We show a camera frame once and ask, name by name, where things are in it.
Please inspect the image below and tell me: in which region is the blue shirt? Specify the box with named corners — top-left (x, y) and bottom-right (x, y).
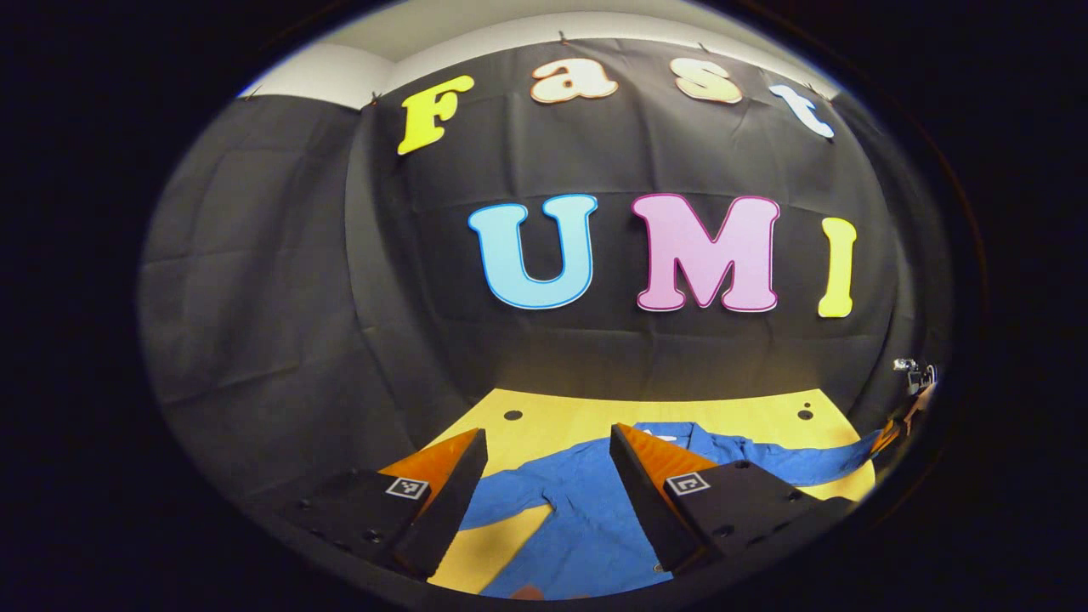
top-left (459, 421), bottom-right (885, 600)

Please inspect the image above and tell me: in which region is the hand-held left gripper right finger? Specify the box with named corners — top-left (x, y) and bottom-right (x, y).
top-left (609, 422), bottom-right (855, 575)

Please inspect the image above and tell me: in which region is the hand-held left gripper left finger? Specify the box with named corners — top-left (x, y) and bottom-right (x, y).
top-left (272, 428), bottom-right (490, 583)

